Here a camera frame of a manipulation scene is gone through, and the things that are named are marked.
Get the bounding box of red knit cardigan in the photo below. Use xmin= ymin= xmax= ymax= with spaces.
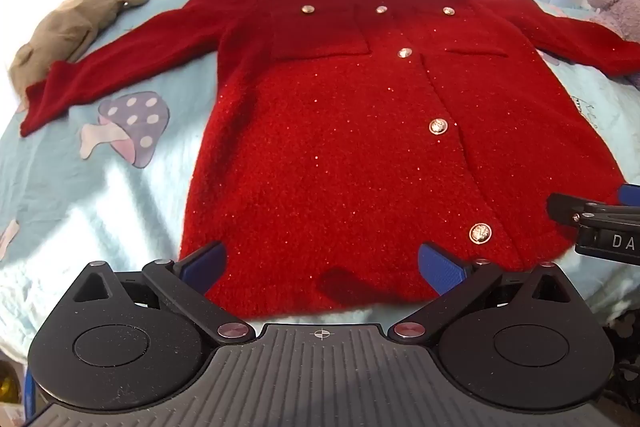
xmin=19 ymin=0 xmax=640 ymax=321

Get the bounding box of beige plush toy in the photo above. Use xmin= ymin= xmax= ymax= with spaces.
xmin=9 ymin=0 xmax=151 ymax=94

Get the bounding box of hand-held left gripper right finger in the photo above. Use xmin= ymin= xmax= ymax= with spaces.
xmin=387 ymin=241 xmax=577 ymax=346

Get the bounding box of light blue printed bedsheet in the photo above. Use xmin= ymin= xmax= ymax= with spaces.
xmin=0 ymin=0 xmax=640 ymax=363

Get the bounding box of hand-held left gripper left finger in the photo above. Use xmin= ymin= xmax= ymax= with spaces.
xmin=61 ymin=241 xmax=256 ymax=346

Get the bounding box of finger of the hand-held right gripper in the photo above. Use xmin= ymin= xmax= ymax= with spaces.
xmin=546 ymin=193 xmax=640 ymax=228
xmin=616 ymin=182 xmax=640 ymax=210

